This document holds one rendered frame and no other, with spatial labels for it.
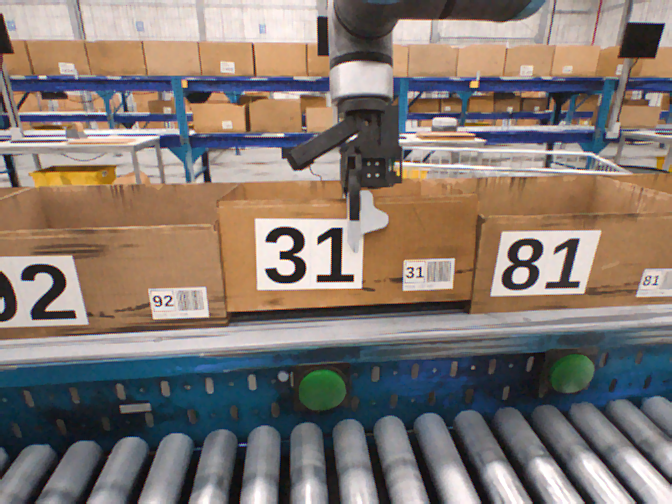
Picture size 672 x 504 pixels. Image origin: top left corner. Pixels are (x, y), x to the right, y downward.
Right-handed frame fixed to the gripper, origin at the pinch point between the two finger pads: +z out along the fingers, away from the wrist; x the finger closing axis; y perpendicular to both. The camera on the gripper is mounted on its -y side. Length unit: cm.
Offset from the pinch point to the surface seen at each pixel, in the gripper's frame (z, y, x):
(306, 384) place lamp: 19.9, -7.4, -3.7
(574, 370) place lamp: 20.4, 33.7, -3.8
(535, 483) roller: 32.0, 22.6, -12.2
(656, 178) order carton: -10, 74, 26
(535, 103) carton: -224, 534, 835
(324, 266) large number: 3.3, -4.0, 0.3
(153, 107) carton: -219, -292, 838
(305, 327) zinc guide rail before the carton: 12.5, -7.2, 0.0
